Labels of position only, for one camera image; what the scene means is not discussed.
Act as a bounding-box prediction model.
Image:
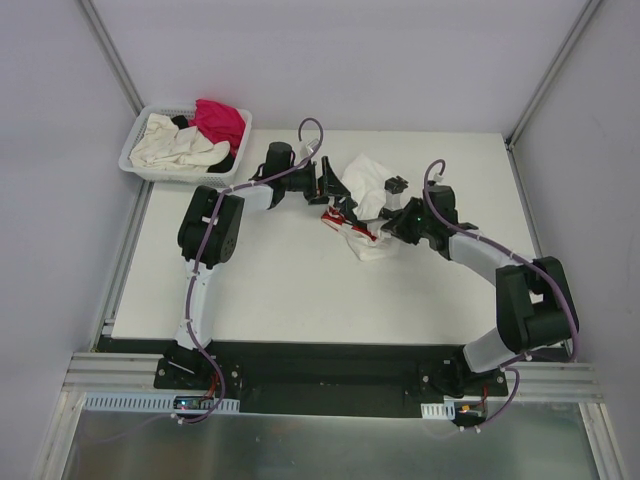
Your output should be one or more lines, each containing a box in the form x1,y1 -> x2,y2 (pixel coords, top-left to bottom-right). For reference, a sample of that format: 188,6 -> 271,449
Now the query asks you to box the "Coca-Cola print t-shirt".
321,206 -> 399,262

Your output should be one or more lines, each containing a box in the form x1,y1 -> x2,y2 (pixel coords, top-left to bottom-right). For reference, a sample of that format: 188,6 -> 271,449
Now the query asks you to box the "plain white t-shirt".
341,154 -> 408,221

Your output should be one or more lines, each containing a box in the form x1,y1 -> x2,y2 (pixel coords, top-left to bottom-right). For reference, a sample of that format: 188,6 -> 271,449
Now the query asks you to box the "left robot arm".
156,138 -> 345,389

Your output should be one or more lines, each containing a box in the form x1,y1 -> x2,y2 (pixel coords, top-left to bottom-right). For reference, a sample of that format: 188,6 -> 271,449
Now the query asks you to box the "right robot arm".
381,177 -> 579,395

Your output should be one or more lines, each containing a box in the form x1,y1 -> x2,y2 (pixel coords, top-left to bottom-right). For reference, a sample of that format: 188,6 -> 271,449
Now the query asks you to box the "black garment in basket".
171,115 -> 235,173

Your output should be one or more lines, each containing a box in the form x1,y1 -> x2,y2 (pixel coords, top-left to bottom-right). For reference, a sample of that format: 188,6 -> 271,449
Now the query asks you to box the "white plastic laundry basket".
118,103 -> 252,188

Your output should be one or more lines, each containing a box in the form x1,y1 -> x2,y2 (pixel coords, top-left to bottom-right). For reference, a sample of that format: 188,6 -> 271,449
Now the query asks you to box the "pink garment in basket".
190,99 -> 246,152

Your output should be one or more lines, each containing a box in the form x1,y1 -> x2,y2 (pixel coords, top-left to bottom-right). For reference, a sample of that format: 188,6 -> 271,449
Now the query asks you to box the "cream shirt in basket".
129,113 -> 231,173

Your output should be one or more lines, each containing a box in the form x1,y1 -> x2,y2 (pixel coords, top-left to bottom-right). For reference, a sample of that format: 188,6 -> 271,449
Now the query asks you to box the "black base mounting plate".
154,341 -> 508,418

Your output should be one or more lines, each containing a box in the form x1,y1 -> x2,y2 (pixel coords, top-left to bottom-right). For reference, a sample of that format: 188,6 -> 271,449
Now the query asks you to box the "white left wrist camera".
301,139 -> 320,158

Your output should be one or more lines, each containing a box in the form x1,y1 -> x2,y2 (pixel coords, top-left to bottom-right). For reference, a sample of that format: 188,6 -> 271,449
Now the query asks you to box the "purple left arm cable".
182,117 -> 326,426

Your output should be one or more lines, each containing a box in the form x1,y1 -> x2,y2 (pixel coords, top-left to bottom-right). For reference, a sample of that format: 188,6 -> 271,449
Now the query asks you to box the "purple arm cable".
421,158 -> 581,441
182,117 -> 326,426

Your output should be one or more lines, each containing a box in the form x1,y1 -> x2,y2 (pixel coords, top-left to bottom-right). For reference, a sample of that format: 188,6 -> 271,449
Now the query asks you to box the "aluminium frame post right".
505,0 -> 605,151

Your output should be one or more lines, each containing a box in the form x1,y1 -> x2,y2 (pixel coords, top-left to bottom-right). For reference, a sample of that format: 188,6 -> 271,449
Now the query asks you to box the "aluminium frame post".
505,0 -> 605,151
76,0 -> 144,115

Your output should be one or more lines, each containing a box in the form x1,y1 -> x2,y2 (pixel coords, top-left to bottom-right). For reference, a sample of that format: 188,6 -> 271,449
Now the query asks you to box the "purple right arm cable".
421,158 -> 581,441

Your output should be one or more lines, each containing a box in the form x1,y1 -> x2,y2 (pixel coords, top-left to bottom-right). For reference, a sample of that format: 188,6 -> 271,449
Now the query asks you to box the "right white cable duct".
420,401 -> 456,421

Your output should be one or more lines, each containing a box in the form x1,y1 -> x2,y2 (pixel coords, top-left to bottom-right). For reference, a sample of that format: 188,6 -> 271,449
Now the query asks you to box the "white cable duct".
420,401 -> 456,421
84,393 -> 217,415

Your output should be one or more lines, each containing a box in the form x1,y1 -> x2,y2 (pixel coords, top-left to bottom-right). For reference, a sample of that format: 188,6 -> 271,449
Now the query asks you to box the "aluminium extrusion rail right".
512,362 -> 604,403

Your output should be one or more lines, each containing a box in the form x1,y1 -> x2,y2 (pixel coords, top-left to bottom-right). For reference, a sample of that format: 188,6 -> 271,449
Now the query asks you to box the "aluminium extrusion rail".
512,362 -> 604,403
63,351 -> 166,392

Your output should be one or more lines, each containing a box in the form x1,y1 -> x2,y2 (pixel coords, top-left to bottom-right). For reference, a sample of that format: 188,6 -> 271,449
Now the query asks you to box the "aluminium frame post left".
76,0 -> 144,115

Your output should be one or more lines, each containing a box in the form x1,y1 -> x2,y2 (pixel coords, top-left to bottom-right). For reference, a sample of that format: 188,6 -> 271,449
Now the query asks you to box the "aluminium extrusion rail left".
63,351 -> 166,392

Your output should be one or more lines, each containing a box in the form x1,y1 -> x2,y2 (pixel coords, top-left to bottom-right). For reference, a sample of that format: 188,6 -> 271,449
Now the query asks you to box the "left white cable duct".
84,393 -> 217,415

